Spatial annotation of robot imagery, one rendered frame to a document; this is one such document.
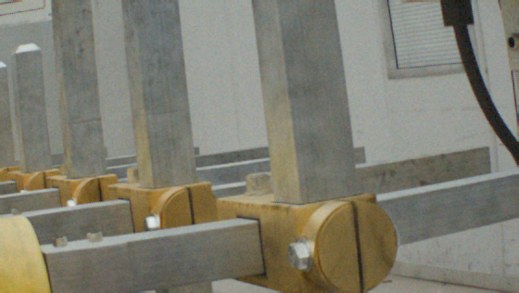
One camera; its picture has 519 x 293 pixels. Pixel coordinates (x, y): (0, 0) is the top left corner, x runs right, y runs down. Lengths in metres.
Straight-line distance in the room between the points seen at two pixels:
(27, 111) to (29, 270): 0.75
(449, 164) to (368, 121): 5.16
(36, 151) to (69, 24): 0.28
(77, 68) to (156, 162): 0.26
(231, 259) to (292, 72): 0.11
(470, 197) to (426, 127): 4.92
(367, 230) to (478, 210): 0.14
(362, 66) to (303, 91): 5.53
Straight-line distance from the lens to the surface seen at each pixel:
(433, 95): 5.57
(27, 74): 1.35
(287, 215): 0.63
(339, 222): 0.61
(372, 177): 0.99
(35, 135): 1.35
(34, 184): 1.33
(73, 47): 1.11
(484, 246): 5.34
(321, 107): 0.64
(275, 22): 0.64
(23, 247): 0.61
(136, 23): 0.87
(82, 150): 1.11
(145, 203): 0.87
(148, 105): 0.87
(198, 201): 0.85
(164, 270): 0.65
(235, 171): 1.20
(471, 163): 1.04
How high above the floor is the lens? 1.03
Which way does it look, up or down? 3 degrees down
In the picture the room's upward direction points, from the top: 7 degrees counter-clockwise
